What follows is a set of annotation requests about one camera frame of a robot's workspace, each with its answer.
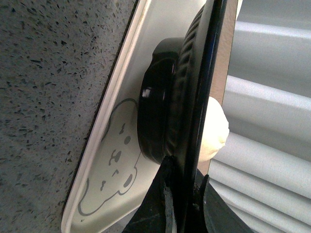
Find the beige plate with black rim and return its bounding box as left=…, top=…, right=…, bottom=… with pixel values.
left=137, top=0, right=239, bottom=184

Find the white steamed bun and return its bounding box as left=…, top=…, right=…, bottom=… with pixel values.
left=199, top=97, right=229, bottom=162

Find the cream bear print tray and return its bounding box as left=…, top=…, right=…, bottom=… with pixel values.
left=61, top=0, right=204, bottom=233

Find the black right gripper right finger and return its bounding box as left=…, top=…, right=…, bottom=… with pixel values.
left=194, top=170, right=252, bottom=233

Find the grey pleated curtain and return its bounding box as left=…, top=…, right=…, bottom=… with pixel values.
left=209, top=0, right=311, bottom=233

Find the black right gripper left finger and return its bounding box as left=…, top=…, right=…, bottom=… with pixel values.
left=123, top=156, right=178, bottom=233

